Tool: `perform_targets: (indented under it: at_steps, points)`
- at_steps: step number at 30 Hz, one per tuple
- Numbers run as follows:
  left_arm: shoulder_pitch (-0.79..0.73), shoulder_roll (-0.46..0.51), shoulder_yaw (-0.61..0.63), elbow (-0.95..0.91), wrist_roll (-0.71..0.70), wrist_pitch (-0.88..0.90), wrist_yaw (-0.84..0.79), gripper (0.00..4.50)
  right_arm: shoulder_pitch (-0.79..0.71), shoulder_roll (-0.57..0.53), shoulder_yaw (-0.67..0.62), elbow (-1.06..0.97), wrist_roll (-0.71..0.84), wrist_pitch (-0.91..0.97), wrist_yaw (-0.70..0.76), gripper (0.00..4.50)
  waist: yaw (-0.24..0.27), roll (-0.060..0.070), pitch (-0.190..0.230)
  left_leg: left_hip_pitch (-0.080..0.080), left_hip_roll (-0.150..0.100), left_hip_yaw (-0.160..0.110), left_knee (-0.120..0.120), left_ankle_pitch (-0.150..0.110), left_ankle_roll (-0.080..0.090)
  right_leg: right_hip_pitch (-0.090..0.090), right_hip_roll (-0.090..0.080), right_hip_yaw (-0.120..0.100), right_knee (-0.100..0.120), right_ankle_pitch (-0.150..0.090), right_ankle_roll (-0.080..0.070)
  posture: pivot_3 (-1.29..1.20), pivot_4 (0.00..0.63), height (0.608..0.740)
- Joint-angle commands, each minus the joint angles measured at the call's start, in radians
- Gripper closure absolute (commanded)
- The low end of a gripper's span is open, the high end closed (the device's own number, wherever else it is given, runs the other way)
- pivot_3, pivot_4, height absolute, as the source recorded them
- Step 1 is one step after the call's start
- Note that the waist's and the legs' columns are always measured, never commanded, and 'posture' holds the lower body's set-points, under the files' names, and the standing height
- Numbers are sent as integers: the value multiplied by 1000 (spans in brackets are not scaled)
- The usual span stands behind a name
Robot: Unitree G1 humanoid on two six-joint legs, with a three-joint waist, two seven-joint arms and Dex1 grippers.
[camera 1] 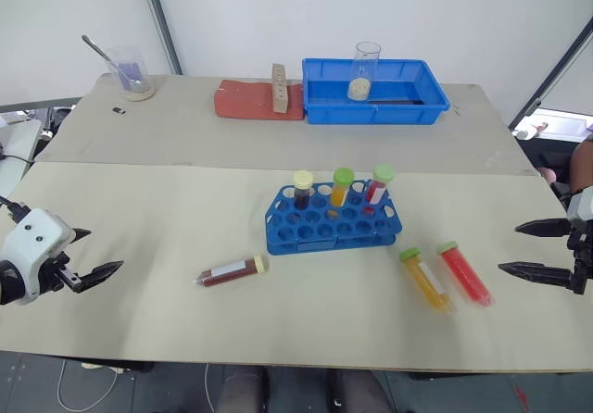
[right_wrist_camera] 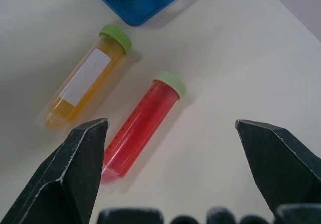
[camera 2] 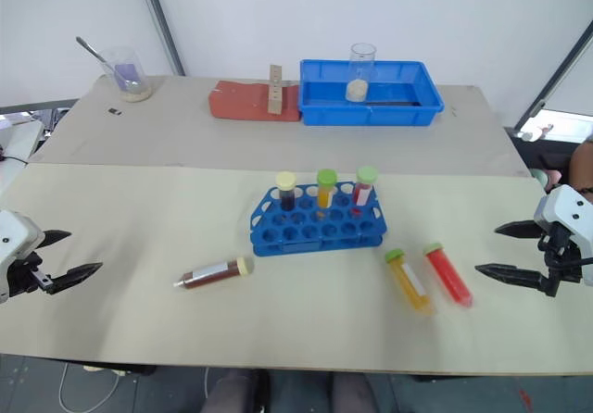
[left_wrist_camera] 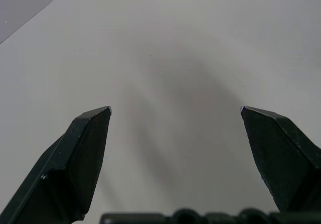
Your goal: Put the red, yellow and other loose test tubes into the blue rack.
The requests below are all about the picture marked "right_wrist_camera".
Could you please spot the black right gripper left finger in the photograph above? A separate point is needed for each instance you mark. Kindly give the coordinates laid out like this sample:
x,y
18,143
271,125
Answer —
x,y
62,173

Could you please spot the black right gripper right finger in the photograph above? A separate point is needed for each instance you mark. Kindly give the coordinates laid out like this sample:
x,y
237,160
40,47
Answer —
x,y
281,163

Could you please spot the red liquid tube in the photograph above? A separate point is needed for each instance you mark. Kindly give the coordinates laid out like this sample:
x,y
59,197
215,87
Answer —
x,y
140,123

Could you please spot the orange liquid tube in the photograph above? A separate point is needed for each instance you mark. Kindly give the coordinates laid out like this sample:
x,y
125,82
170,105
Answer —
x,y
82,82

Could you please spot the blue plastic tube rack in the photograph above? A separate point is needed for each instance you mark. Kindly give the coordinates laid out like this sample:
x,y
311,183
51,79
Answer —
x,y
140,0

